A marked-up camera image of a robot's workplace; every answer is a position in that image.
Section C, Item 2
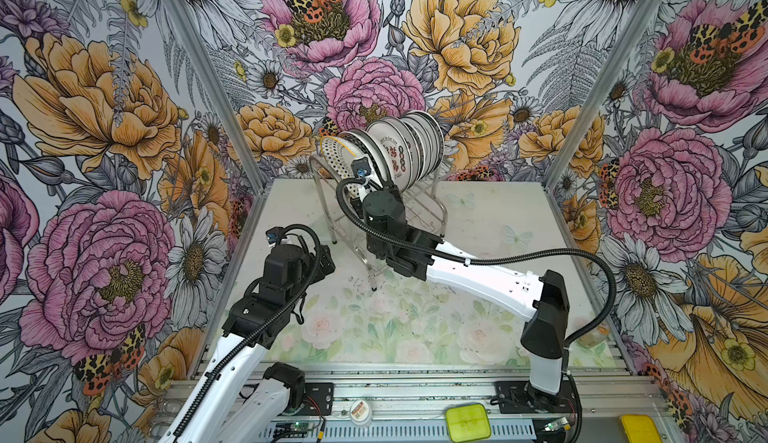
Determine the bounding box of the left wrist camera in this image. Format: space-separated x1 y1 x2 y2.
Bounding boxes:
265 225 303 246

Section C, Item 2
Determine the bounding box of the red floral pattern plate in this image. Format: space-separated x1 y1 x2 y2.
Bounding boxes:
384 117 422 188

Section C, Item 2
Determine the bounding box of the silver wire dish rack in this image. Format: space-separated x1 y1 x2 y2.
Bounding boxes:
309 155 448 287

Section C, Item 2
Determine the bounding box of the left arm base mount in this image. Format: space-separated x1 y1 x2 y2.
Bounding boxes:
295 382 335 416

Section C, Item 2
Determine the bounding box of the yellow rim dotted plate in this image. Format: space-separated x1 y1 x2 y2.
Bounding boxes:
321 136 364 179

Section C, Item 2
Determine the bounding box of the round tape roll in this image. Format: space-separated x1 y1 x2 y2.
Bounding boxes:
349 399 373 427

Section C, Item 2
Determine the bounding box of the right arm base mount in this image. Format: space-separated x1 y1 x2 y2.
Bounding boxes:
491 380 577 414

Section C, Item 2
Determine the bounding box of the right aluminium corner post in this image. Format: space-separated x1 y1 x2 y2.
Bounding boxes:
543 0 662 191

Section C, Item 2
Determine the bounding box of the aluminium corner post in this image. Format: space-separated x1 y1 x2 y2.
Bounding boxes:
160 0 266 196
543 0 662 191

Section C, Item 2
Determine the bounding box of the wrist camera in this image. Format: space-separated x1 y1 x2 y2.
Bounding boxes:
265 225 303 246
345 154 375 184

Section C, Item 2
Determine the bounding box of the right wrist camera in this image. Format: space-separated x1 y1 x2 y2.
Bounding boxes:
345 154 375 184

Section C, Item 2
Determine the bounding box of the yellow box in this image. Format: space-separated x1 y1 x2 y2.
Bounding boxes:
620 414 663 443

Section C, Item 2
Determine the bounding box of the black striped rim plate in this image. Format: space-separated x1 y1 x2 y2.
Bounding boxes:
368 120 413 191

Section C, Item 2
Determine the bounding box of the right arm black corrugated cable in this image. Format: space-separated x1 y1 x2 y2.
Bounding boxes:
334 176 618 348

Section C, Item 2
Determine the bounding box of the left aluminium corner post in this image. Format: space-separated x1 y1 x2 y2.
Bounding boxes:
160 0 266 196

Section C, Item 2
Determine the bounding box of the black geometric pattern plate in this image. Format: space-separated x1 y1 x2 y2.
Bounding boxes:
341 128 391 186

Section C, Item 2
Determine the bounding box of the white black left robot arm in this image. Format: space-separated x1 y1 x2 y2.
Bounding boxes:
159 243 335 442

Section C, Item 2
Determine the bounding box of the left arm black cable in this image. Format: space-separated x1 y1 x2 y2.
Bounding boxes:
170 223 328 441

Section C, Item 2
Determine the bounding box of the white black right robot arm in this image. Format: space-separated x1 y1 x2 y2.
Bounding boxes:
362 188 570 396

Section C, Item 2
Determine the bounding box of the green square box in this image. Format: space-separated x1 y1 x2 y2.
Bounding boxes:
445 403 492 443

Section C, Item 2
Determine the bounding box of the green circuit board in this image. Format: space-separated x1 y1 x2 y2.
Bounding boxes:
272 422 323 442

